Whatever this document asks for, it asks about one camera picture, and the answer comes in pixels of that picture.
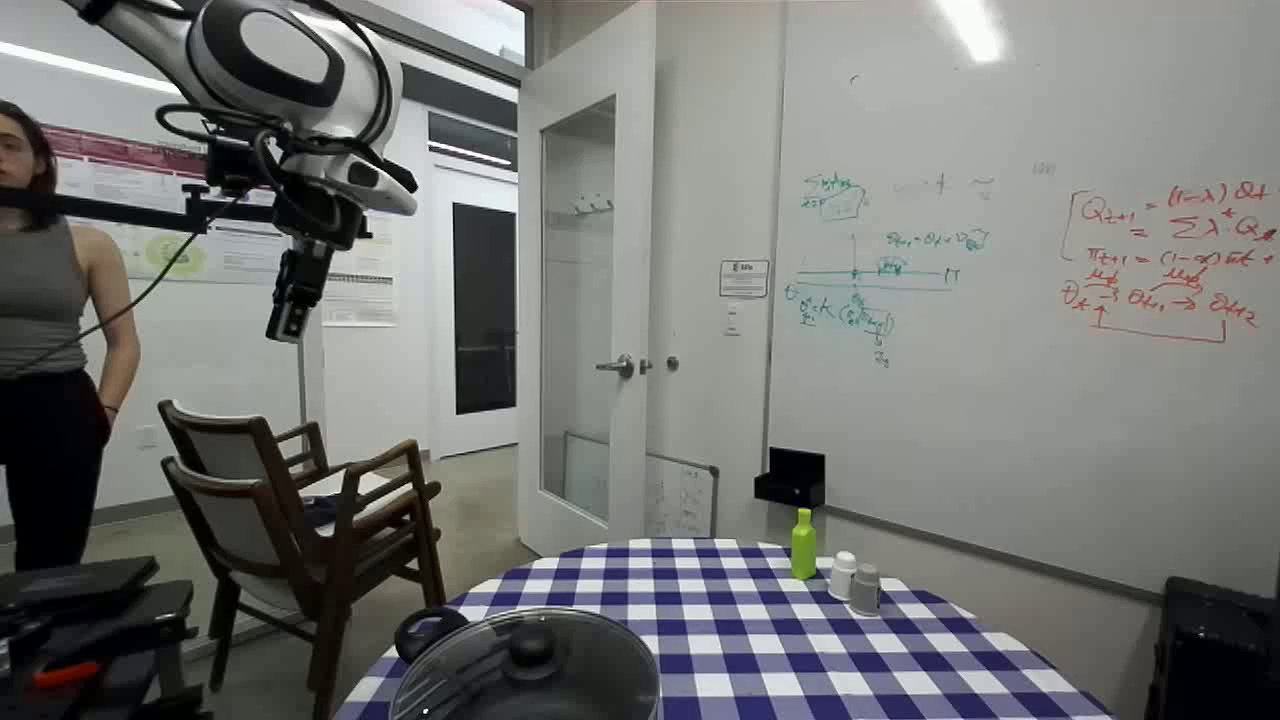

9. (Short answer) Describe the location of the black hanging cable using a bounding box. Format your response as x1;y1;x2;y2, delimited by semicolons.
0;228;206;385

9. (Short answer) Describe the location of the glass pot lid black knob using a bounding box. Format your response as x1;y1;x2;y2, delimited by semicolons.
389;603;663;720

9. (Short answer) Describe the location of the black wall box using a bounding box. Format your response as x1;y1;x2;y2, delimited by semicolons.
752;446;829;514

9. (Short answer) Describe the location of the gray shaker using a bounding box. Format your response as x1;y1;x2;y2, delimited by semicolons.
846;563;884;622

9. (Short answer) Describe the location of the black suitcase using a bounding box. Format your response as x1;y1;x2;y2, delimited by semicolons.
1144;574;1280;720

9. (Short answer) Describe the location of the wooden chair gray seat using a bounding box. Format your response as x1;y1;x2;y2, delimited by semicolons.
155;440;450;720
155;396;335;502

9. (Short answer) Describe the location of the white shaker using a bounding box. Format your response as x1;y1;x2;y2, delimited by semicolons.
822;548;858;603

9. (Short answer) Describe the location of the orange handled clamp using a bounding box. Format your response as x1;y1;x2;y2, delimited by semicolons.
25;656;109;700

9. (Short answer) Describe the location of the black boom pole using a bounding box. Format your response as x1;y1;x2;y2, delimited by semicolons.
50;185;292;239

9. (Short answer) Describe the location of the large wall whiteboard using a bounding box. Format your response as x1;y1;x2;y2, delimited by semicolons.
762;0;1280;603

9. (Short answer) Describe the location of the person in gray top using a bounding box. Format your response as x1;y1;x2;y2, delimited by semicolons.
0;98;143;576

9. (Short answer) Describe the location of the small leaning whiteboard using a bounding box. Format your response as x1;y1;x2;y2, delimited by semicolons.
642;447;725;545

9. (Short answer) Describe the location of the white door with window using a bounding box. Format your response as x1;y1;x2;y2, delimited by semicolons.
510;0;663;561

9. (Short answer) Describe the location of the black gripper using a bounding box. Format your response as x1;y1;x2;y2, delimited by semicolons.
263;176;376;349

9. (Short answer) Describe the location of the green plastic bottle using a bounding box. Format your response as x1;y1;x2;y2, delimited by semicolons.
788;506;822;586

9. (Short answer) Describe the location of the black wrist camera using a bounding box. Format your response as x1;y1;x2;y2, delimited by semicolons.
199;137;279;205

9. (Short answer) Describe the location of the black work stand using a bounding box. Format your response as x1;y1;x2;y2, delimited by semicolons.
0;554;211;720

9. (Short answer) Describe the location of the blue white checkered tablecloth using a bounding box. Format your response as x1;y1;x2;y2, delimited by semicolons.
330;538;1118;720

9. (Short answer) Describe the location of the paper wall sign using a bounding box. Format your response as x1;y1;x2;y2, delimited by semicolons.
716;256;776;303

